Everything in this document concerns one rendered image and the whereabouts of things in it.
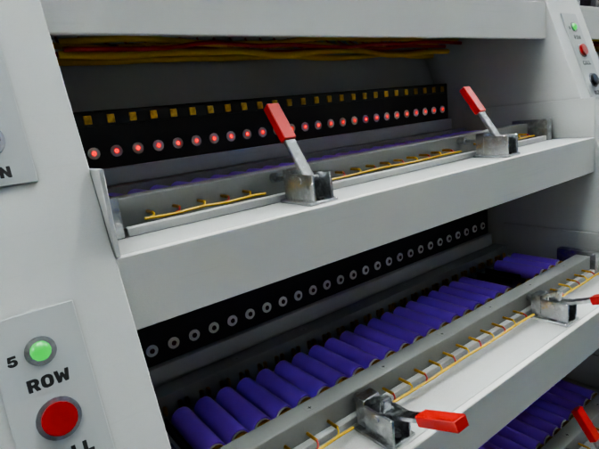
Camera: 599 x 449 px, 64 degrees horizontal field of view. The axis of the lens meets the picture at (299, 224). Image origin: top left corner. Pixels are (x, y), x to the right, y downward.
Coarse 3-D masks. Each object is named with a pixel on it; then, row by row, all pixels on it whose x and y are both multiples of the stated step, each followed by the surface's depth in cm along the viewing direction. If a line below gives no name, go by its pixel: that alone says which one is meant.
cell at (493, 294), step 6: (450, 282) 60; (456, 282) 60; (462, 282) 59; (456, 288) 59; (462, 288) 58; (468, 288) 58; (474, 288) 57; (480, 288) 57; (480, 294) 56; (486, 294) 56; (492, 294) 55
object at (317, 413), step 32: (576, 256) 63; (544, 288) 56; (576, 288) 57; (480, 320) 48; (512, 320) 50; (416, 352) 43; (448, 352) 46; (352, 384) 39; (384, 384) 40; (288, 416) 36; (320, 416) 36; (224, 448) 33; (256, 448) 33; (288, 448) 34; (320, 448) 34
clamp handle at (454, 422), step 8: (384, 400) 35; (384, 408) 35; (392, 416) 35; (400, 416) 34; (408, 416) 33; (416, 416) 32; (424, 416) 32; (432, 416) 32; (440, 416) 31; (448, 416) 31; (456, 416) 30; (464, 416) 30; (424, 424) 32; (432, 424) 31; (440, 424) 31; (448, 424) 30; (456, 424) 30; (464, 424) 30; (456, 432) 30
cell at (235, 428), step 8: (200, 400) 40; (208, 400) 40; (200, 408) 40; (208, 408) 39; (216, 408) 39; (200, 416) 39; (208, 416) 38; (216, 416) 38; (224, 416) 38; (232, 416) 38; (208, 424) 38; (216, 424) 37; (224, 424) 37; (232, 424) 36; (240, 424) 37; (216, 432) 37; (224, 432) 36; (232, 432) 36; (240, 432) 36; (224, 440) 36; (232, 440) 35
